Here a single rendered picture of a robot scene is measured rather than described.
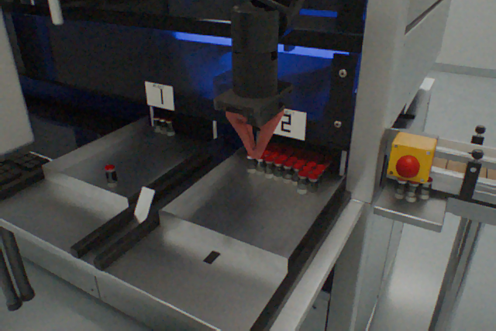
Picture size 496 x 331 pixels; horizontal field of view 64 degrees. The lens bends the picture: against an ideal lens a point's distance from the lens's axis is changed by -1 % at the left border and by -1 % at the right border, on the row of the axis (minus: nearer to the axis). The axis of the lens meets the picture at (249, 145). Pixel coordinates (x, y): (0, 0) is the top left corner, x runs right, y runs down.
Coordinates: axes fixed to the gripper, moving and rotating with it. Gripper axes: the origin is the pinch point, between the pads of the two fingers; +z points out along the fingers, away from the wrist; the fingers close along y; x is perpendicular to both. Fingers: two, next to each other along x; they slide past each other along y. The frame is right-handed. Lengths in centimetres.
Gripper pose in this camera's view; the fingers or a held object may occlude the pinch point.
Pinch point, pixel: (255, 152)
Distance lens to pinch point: 56.4
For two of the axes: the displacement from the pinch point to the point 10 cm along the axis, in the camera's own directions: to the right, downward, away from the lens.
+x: -8.7, -2.2, 4.4
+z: 0.1, 8.8, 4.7
